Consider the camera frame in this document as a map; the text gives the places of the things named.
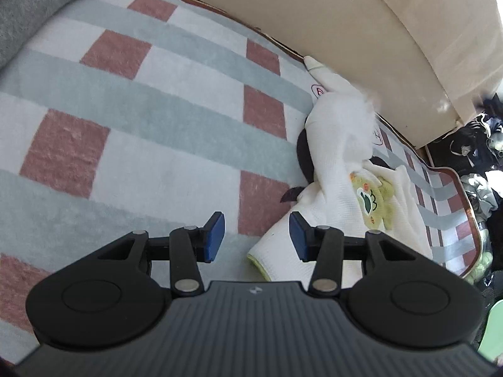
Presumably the pale green garment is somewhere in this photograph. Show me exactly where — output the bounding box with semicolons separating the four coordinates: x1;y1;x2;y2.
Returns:
477;298;503;362

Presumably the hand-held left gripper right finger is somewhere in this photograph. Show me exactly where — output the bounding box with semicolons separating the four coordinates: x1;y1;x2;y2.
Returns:
290;212;417;298

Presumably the grey folded garment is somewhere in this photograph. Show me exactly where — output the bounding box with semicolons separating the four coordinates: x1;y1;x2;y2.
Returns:
0;0;118;69

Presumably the cream cardigan with green trim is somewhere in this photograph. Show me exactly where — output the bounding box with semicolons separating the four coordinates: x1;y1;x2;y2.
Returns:
247;55;433;282

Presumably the checked rug with dog print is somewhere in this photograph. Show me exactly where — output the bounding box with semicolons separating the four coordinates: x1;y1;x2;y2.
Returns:
0;0;482;364

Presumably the pile of dark clothes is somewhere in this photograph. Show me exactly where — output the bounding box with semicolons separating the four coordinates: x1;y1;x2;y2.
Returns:
428;93;503;244

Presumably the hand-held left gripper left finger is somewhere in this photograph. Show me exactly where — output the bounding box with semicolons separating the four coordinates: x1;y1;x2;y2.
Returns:
97;211;226;298

